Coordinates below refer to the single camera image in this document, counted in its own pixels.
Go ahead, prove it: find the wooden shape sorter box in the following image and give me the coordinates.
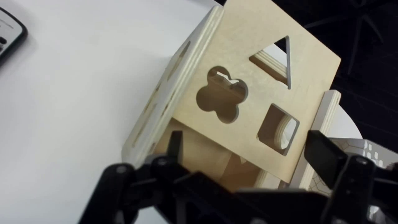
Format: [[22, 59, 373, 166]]
[[121, 3, 343, 192]]

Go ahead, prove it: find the black remote control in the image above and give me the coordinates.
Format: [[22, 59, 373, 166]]
[[0, 6, 29, 64]]

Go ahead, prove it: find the wooden lid with shape holes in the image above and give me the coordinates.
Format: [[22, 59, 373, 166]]
[[170, 0, 342, 184]]

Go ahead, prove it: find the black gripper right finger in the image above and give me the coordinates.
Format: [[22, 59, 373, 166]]
[[303, 128, 398, 224]]

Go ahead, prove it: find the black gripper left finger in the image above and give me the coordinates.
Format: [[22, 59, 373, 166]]
[[77, 129, 196, 224]]

